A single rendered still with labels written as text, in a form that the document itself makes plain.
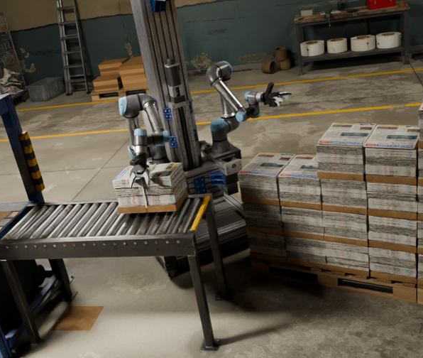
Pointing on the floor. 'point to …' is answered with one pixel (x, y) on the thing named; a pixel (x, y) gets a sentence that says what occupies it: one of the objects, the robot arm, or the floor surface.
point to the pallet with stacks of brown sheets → (120, 78)
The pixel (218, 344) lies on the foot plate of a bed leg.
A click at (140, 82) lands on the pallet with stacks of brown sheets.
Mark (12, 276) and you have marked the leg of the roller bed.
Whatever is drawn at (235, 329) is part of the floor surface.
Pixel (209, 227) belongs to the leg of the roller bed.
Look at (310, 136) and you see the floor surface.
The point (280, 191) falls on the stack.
